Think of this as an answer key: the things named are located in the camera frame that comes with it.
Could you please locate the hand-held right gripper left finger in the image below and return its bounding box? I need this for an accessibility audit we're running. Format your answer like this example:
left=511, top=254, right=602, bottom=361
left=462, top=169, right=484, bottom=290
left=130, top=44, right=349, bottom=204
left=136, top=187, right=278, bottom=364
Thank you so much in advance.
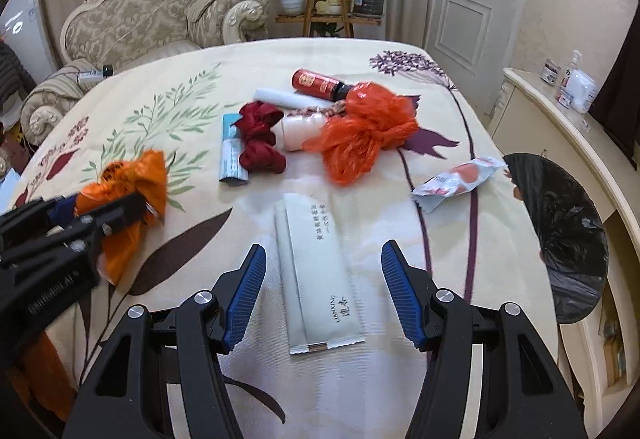
left=62, top=243, right=268, bottom=439

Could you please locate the bin with black bag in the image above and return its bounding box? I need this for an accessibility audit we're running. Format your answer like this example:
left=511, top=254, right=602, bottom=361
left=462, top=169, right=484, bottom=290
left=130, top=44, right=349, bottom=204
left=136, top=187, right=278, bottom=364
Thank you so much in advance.
left=502, top=152, right=610, bottom=326

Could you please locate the large red-orange plastic bag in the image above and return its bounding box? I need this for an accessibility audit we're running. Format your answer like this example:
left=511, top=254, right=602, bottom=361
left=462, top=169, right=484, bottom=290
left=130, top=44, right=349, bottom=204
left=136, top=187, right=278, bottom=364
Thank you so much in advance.
left=302, top=82, right=421, bottom=187

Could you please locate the white tube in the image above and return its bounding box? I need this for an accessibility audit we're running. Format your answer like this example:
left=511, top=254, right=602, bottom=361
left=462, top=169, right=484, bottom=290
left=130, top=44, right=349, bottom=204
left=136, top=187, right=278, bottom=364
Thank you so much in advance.
left=253, top=88, right=333, bottom=112

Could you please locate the floral bed sheet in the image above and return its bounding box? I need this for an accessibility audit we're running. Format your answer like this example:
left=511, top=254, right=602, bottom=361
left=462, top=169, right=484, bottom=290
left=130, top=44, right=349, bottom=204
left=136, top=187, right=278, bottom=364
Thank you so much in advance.
left=0, top=36, right=556, bottom=439

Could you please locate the plaid ribbon bundle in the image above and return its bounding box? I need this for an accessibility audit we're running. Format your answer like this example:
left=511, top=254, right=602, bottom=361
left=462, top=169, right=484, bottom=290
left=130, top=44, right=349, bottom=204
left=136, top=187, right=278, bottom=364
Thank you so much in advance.
left=292, top=102, right=351, bottom=120

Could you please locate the dark brown curtain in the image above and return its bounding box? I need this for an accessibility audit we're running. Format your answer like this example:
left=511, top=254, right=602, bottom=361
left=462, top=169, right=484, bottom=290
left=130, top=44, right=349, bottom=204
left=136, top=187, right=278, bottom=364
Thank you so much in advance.
left=590, top=34, right=640, bottom=150

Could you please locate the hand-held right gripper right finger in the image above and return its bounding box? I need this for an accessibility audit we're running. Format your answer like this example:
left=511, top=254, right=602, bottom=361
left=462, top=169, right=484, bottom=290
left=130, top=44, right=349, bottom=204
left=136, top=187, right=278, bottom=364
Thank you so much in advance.
left=381, top=240, right=588, bottom=439

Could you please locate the long grey-white packet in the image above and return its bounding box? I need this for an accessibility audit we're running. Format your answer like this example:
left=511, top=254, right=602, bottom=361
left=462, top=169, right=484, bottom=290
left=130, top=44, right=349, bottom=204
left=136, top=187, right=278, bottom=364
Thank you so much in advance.
left=274, top=192, right=367, bottom=356

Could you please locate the dark grey knit cloth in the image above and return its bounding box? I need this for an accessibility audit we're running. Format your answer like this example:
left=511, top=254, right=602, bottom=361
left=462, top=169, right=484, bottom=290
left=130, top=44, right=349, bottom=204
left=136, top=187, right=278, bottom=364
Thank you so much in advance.
left=0, top=42, right=36, bottom=107

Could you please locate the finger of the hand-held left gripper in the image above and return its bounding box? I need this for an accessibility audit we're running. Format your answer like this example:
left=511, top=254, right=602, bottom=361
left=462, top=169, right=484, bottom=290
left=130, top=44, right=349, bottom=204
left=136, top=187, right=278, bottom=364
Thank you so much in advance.
left=0, top=198, right=88, bottom=250
left=50, top=192, right=148, bottom=277

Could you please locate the white red snack packet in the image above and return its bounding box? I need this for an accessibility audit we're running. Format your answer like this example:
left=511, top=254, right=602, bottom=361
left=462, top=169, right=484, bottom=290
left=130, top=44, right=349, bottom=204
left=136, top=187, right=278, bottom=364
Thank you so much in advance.
left=411, top=156, right=508, bottom=215

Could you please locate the small orange plastic bag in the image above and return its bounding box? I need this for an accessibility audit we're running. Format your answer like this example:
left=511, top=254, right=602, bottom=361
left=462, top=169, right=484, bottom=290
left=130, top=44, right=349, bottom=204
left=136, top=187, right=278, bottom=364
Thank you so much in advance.
left=75, top=149, right=168, bottom=285

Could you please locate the clear spray bottle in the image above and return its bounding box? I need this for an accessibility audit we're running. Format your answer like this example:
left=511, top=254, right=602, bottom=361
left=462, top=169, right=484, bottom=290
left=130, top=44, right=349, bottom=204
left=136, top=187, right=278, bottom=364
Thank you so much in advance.
left=555, top=50, right=583, bottom=109

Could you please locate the white container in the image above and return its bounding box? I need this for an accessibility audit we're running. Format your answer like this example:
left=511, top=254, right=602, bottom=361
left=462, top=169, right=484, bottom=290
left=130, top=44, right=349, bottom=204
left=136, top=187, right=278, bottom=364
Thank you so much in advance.
left=570, top=70, right=598, bottom=114

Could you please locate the white appliance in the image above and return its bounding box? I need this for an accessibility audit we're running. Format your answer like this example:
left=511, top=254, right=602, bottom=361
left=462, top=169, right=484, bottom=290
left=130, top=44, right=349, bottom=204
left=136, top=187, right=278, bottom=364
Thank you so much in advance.
left=0, top=0, right=58, bottom=85

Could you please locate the ornate beige armchair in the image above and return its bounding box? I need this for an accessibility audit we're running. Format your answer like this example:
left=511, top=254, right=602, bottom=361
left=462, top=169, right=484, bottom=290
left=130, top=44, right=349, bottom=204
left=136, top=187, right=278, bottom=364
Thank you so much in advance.
left=20, top=0, right=271, bottom=145

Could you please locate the dark red plastic bag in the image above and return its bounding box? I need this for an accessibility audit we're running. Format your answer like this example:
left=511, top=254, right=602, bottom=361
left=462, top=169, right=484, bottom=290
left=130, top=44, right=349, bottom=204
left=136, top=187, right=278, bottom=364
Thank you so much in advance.
left=235, top=102, right=287, bottom=175

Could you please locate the cream cabinet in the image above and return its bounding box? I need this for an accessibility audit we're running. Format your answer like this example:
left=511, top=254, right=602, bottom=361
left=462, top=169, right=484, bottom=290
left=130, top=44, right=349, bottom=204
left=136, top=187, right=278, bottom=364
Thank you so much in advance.
left=490, top=66, right=640, bottom=435

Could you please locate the blue white packet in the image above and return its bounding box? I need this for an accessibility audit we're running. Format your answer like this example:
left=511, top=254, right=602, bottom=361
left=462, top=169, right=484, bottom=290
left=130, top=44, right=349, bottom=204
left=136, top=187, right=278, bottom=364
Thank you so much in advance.
left=218, top=113, right=250, bottom=185

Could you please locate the red bottle black cap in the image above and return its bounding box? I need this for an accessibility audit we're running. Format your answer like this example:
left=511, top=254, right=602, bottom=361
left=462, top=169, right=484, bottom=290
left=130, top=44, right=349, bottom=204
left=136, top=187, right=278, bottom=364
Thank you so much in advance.
left=291, top=68, right=353, bottom=102

